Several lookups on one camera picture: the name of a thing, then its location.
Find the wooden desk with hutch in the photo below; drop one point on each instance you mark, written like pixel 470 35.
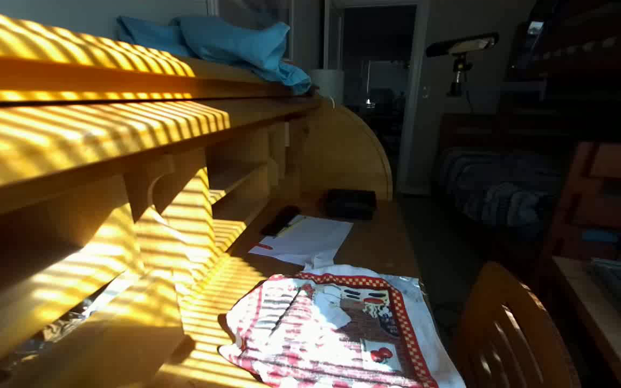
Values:
pixel 73 144

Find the wooden side table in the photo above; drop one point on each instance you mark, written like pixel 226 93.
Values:
pixel 597 324

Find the blue crumpled cloth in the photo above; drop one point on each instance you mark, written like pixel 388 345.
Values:
pixel 238 45

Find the black camera on stand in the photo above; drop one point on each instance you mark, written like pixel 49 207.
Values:
pixel 461 46

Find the dark wooden shelf unit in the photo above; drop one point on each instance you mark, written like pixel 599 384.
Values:
pixel 582 79

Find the wooden chair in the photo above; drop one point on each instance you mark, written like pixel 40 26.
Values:
pixel 504 337

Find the red pen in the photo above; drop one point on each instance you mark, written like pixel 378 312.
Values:
pixel 264 247

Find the white and red towel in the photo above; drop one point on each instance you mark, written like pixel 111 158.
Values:
pixel 338 337

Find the black flat remote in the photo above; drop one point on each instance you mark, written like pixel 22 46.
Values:
pixel 281 221

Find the white door frame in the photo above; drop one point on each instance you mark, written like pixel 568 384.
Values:
pixel 420 109

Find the black box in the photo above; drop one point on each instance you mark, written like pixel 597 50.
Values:
pixel 350 204

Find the white paper sheet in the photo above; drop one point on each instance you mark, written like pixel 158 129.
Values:
pixel 311 240

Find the bed with striped blanket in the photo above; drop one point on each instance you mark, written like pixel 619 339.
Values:
pixel 496 191

